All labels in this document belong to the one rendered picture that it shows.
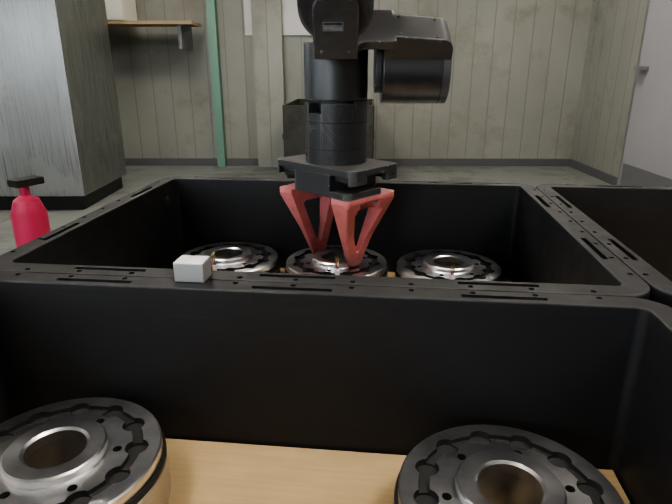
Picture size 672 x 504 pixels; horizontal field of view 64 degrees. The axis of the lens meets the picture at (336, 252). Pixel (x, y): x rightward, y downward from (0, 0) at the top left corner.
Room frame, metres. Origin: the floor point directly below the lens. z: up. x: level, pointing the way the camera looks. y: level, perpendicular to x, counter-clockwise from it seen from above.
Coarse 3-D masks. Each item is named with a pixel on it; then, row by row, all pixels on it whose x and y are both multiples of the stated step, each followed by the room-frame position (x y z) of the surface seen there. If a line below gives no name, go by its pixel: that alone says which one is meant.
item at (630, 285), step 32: (96, 224) 0.42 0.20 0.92; (576, 224) 0.40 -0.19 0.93; (0, 256) 0.33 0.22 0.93; (32, 256) 0.34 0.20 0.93; (608, 256) 0.33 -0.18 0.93; (448, 288) 0.28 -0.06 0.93; (480, 288) 0.28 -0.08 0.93; (512, 288) 0.28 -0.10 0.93; (544, 288) 0.28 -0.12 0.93; (576, 288) 0.28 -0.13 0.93; (608, 288) 0.28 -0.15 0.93; (640, 288) 0.28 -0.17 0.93
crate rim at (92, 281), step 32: (0, 288) 0.29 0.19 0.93; (32, 288) 0.28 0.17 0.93; (64, 288) 0.28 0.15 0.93; (96, 288) 0.28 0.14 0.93; (128, 288) 0.28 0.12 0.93; (160, 288) 0.28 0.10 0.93; (192, 288) 0.28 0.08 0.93; (224, 288) 0.28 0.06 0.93; (256, 288) 0.28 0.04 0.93; (288, 288) 0.28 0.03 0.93; (320, 288) 0.28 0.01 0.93; (352, 288) 0.28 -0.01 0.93; (384, 288) 0.28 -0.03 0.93; (416, 288) 0.28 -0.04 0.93
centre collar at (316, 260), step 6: (318, 252) 0.52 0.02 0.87; (324, 252) 0.52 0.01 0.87; (330, 252) 0.52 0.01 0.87; (336, 252) 0.52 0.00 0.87; (342, 252) 0.52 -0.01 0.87; (312, 258) 0.51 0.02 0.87; (318, 258) 0.50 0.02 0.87; (324, 258) 0.52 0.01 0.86; (318, 264) 0.49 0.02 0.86; (324, 264) 0.49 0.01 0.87; (330, 264) 0.49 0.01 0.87; (342, 264) 0.49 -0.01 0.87
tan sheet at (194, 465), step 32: (192, 448) 0.27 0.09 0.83; (224, 448) 0.27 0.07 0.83; (256, 448) 0.27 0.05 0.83; (288, 448) 0.27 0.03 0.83; (192, 480) 0.24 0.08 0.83; (224, 480) 0.24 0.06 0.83; (256, 480) 0.24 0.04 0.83; (288, 480) 0.24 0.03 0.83; (320, 480) 0.24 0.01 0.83; (352, 480) 0.24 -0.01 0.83; (384, 480) 0.24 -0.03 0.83; (608, 480) 0.24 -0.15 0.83
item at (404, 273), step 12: (420, 252) 0.53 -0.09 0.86; (432, 252) 0.54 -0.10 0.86; (444, 252) 0.54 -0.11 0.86; (456, 252) 0.54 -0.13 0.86; (468, 252) 0.53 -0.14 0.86; (408, 264) 0.50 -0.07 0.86; (420, 264) 0.50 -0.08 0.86; (480, 264) 0.50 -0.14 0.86; (492, 264) 0.50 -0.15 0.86; (408, 276) 0.47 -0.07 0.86; (420, 276) 0.47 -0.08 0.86; (432, 276) 0.47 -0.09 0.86; (444, 276) 0.47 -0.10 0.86; (456, 276) 0.47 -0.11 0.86; (468, 276) 0.47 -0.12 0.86; (480, 276) 0.47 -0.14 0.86; (492, 276) 0.47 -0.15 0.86
